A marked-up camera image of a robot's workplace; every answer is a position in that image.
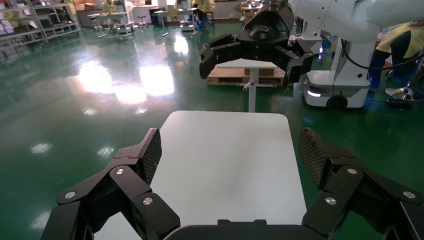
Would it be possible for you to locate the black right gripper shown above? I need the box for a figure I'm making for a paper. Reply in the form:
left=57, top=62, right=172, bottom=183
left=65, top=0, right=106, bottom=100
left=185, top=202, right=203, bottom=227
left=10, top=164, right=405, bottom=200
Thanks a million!
left=199, top=2, right=315, bottom=92

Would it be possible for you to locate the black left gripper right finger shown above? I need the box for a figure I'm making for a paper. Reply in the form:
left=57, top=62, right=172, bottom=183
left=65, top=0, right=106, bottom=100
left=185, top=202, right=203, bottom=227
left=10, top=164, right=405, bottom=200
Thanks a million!
left=297, top=127, right=424, bottom=240

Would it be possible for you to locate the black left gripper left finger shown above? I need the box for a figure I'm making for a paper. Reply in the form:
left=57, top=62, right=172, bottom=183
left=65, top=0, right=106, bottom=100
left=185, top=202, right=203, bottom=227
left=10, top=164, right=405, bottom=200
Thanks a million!
left=56, top=128, right=181, bottom=240

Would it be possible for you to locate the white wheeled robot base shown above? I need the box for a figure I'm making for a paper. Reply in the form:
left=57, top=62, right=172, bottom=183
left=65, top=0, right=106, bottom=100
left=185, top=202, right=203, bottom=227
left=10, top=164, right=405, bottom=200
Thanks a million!
left=302, top=39, right=377, bottom=111

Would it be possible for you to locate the wooden pallet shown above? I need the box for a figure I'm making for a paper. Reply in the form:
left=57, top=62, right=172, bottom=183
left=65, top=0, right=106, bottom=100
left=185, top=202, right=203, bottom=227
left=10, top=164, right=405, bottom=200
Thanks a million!
left=205, top=65, right=287, bottom=88

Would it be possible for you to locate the white workbench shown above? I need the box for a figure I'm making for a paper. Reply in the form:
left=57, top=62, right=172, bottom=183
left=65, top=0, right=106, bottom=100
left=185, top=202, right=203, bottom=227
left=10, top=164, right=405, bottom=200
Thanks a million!
left=87, top=10, right=135, bottom=39
left=153, top=7, right=200, bottom=37

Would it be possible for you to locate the chrome stool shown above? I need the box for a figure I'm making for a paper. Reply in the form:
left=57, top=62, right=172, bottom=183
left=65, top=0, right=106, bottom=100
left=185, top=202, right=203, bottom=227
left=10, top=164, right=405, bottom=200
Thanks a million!
left=385, top=49, right=424, bottom=102

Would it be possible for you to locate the seated person in yellow vest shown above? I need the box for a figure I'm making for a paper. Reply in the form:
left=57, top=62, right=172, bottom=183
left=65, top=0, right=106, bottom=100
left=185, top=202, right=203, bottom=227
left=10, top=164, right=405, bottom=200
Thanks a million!
left=368, top=20, right=424, bottom=91

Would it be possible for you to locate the person in pale yellow coat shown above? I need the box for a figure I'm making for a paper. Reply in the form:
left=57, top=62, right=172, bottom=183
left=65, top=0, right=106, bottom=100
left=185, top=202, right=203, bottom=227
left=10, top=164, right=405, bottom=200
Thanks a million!
left=101, top=0, right=119, bottom=15

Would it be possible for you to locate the grey metal shelving rack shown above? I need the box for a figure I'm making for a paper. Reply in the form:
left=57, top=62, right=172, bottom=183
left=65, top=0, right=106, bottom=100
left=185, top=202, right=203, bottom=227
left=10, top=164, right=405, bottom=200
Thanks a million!
left=0, top=0, right=82, bottom=54

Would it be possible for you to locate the small white pedestal table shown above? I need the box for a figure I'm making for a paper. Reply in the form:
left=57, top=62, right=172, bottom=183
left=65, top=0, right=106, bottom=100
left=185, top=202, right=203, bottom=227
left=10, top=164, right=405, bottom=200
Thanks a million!
left=216, top=58, right=279, bottom=114

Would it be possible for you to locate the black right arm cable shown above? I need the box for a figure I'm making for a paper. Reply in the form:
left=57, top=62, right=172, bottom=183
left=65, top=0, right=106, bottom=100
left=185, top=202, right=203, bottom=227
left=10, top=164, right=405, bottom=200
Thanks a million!
left=341, top=39, right=424, bottom=71

